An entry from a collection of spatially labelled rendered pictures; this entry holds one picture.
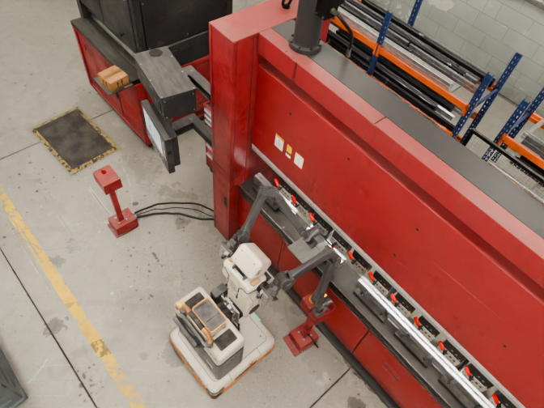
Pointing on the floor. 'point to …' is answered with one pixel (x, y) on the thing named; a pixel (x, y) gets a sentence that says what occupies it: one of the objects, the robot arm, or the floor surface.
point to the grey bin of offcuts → (10, 385)
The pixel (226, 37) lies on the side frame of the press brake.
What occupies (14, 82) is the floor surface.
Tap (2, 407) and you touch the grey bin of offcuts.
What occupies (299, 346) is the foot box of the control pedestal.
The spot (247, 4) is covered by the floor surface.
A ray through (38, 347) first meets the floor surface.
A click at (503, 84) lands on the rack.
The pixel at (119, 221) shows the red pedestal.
